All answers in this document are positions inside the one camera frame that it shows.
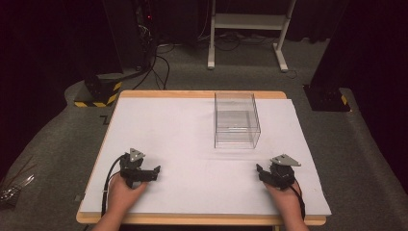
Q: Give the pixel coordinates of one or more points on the person's right hand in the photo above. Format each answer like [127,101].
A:
[285,199]

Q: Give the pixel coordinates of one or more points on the wooden table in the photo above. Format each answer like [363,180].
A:
[179,94]

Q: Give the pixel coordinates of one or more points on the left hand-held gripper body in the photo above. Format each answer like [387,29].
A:
[133,166]

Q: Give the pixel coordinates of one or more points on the person's left hand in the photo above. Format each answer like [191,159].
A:
[123,197]

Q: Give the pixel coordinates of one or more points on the white board sheet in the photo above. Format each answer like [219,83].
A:
[192,154]

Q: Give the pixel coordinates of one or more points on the dark equipment tower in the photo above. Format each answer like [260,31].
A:
[146,32]

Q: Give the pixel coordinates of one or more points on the clear plastic box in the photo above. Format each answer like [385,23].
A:
[236,123]

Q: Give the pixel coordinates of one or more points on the white metal stand frame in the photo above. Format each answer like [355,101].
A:
[248,21]

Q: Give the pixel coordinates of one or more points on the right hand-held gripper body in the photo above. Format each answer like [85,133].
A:
[282,173]

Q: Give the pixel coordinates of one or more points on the black yellow striped stand base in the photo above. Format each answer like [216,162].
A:
[102,91]

